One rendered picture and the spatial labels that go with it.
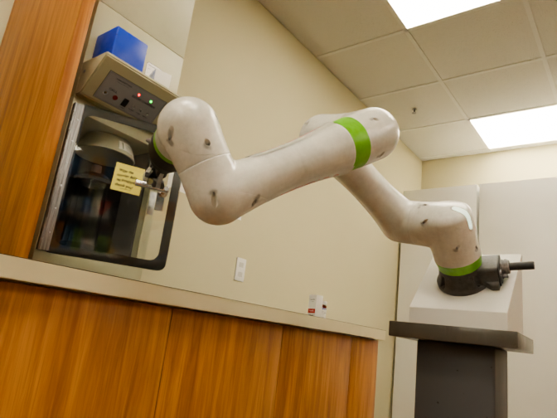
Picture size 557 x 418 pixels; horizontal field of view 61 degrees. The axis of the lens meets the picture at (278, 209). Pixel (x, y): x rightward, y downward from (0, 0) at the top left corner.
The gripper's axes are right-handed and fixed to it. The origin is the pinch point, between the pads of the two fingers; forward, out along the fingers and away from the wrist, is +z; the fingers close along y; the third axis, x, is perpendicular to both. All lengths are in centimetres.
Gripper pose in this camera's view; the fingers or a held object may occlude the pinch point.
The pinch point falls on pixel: (151, 175)
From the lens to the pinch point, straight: 119.0
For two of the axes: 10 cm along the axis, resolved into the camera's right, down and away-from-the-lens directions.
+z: -4.3, 1.8, 8.8
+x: -8.9, -2.2, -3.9
